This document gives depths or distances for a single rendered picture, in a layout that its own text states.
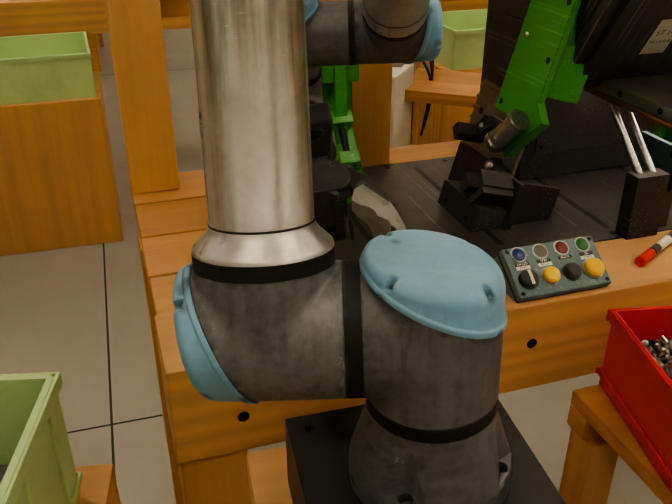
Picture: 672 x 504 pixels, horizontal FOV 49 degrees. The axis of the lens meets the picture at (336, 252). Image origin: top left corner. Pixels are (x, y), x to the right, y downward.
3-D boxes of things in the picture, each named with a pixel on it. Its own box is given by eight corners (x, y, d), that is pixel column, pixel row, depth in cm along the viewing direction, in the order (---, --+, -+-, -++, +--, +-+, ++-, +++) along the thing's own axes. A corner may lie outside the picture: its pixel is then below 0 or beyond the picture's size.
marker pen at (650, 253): (668, 237, 121) (670, 228, 121) (678, 240, 120) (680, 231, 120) (633, 265, 113) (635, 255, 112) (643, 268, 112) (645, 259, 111)
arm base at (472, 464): (544, 500, 66) (555, 414, 61) (389, 556, 62) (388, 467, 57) (459, 398, 79) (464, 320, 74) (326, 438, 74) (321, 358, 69)
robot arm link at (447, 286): (514, 430, 60) (528, 287, 53) (347, 435, 60) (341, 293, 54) (487, 343, 70) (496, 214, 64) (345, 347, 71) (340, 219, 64)
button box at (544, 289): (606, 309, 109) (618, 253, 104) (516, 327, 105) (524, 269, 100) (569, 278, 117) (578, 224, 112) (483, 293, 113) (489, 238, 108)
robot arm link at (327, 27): (346, -27, 88) (349, 55, 96) (252, -23, 88) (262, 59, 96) (348, 4, 83) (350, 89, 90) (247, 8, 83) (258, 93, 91)
